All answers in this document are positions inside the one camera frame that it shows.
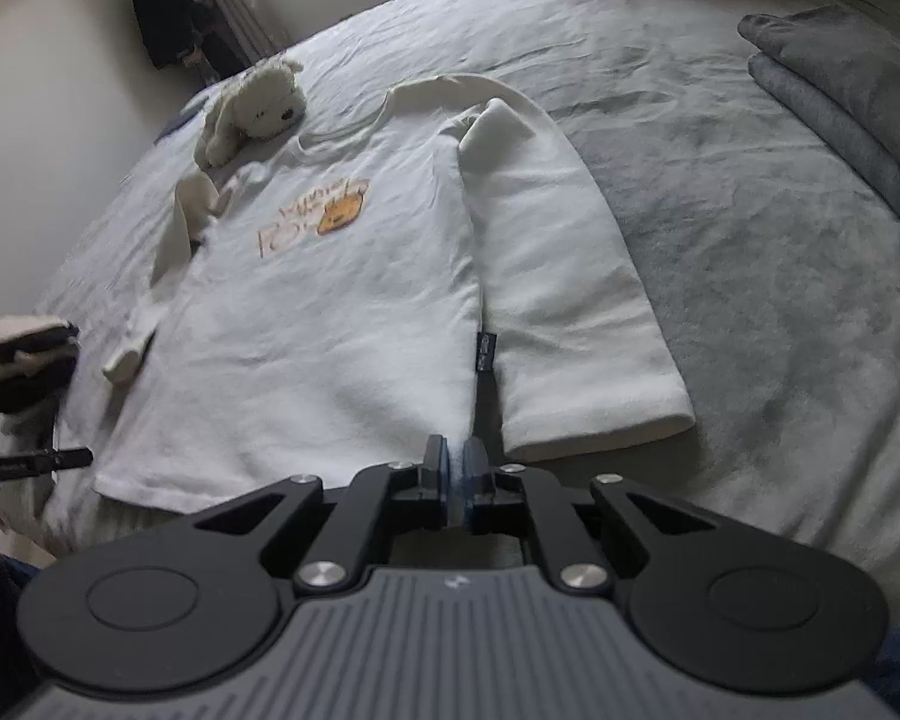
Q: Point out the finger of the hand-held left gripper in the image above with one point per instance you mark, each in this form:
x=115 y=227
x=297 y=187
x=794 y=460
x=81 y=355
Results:
x=45 y=460

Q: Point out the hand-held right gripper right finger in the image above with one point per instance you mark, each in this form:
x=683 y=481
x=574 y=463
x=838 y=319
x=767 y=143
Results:
x=471 y=476

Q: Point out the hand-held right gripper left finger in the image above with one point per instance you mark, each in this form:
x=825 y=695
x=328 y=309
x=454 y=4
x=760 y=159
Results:
x=439 y=476

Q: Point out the white long-sleeve shirt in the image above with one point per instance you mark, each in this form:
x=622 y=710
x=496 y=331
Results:
x=345 y=315

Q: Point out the dark hanging clothes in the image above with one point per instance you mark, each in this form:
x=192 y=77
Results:
x=165 y=15

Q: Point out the black white striped cloth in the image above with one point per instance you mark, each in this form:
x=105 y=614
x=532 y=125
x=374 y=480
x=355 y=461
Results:
x=30 y=367

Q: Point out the grey bed sheet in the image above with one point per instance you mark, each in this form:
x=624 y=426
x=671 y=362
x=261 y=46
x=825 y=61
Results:
x=720 y=277

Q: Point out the white plush dog toy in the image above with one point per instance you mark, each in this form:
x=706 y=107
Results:
x=266 y=101

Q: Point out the grey curtain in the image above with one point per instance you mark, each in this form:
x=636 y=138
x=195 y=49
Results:
x=236 y=0

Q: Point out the folded grey towel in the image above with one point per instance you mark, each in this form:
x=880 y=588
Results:
x=855 y=120
x=832 y=37

